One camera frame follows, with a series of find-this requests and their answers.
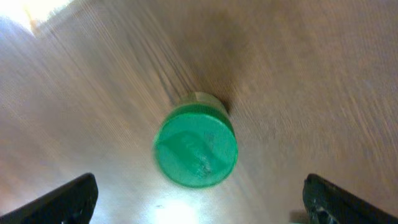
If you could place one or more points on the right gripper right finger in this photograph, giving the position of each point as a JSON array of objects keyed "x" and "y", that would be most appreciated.
[{"x": 326, "y": 202}]

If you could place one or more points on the green lid jar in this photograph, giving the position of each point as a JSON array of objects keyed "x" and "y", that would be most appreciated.
[{"x": 196, "y": 145}]

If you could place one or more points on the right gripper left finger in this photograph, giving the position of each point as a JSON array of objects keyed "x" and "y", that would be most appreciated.
[{"x": 73, "y": 202}]

